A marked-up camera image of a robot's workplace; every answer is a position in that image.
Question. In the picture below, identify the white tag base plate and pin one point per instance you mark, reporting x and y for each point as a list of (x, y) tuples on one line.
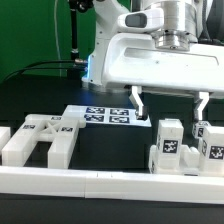
[(105, 115)]

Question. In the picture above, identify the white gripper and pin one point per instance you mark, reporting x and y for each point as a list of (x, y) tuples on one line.
[(133, 60)]

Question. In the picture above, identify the white chair back frame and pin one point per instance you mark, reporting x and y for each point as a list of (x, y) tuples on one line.
[(61, 132)]

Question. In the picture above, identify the white chair seat part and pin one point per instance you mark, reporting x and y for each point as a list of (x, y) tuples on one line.
[(184, 162)]

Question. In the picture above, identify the black camera stand pole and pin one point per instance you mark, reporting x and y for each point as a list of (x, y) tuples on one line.
[(79, 65)]

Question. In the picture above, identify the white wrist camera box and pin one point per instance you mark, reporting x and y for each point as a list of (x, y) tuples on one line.
[(145, 21)]

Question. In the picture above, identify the white U-shaped fence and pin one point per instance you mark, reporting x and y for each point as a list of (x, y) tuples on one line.
[(111, 185)]

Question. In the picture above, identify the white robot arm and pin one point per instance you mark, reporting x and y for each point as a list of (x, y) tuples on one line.
[(157, 46)]

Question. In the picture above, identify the white tagged cube right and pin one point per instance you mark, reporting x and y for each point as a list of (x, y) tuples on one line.
[(198, 128)]

